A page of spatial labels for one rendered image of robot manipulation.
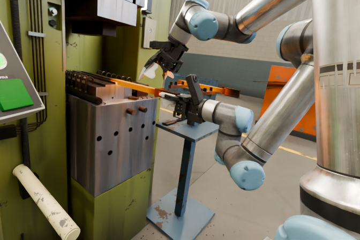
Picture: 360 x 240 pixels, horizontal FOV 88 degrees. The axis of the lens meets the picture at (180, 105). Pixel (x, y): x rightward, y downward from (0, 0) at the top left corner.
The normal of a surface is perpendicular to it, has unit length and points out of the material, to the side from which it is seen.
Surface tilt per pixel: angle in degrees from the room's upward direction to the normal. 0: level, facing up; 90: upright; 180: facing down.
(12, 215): 90
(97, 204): 90
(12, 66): 60
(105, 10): 90
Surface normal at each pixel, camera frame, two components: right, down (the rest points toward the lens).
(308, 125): -0.57, 0.13
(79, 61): 0.80, 0.24
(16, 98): 0.90, -0.34
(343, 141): -0.95, -0.04
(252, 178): 0.07, 0.25
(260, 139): -0.55, -0.18
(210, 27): 0.22, 0.63
